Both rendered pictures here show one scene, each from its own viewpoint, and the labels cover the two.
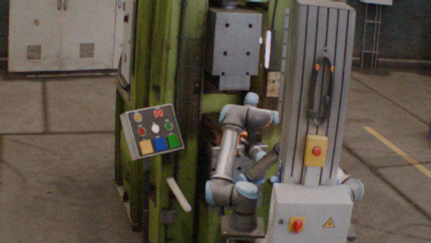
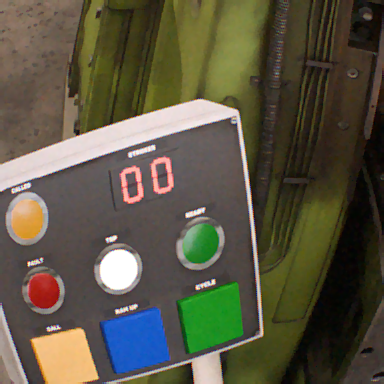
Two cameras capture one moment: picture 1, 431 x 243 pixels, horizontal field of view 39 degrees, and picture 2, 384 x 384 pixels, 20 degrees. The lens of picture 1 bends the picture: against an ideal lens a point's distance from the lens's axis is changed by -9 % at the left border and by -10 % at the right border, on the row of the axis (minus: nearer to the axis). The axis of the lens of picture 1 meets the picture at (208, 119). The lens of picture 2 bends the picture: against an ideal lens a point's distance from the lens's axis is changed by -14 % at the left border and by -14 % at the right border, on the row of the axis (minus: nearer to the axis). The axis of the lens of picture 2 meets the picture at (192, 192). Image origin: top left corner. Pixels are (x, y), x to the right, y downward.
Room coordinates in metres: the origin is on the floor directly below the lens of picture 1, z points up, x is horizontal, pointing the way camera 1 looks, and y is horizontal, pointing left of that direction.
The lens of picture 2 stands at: (2.85, 0.17, 2.06)
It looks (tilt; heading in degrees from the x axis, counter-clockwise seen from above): 44 degrees down; 5
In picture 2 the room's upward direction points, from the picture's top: 11 degrees clockwise
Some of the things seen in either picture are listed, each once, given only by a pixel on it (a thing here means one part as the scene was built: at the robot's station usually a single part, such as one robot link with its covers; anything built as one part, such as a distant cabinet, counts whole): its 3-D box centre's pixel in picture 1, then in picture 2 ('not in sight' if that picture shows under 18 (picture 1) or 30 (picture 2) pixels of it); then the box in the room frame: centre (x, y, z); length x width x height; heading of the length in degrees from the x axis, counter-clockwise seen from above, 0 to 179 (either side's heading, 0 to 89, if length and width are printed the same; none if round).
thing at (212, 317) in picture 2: (172, 141); (209, 318); (3.73, 0.20, 1.01); 0.07 x 0.05 x 0.07; 133
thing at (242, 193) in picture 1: (244, 196); not in sight; (3.04, -0.21, 0.98); 0.13 x 0.12 x 0.14; 78
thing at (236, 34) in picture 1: (232, 38); not in sight; (4.22, -0.12, 1.56); 0.42 x 0.39 x 0.40; 18
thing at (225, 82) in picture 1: (224, 74); not in sight; (4.20, -0.08, 1.32); 0.42 x 0.20 x 0.10; 18
